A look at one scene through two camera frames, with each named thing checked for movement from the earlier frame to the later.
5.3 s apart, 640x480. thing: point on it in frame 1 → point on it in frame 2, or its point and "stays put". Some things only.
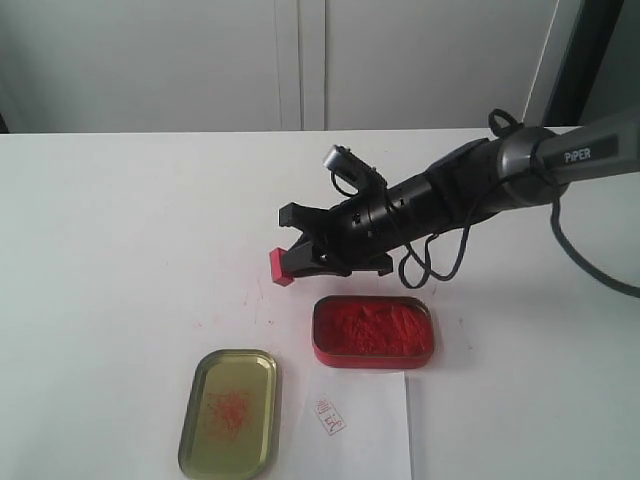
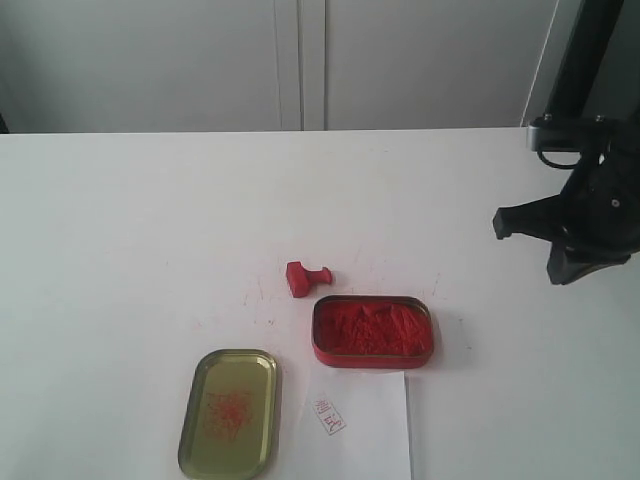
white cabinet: (81, 66) stays put
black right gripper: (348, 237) → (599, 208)
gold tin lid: (231, 426) stays put
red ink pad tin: (372, 331) stays put
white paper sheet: (355, 426) stays put
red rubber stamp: (277, 258) → (299, 277)
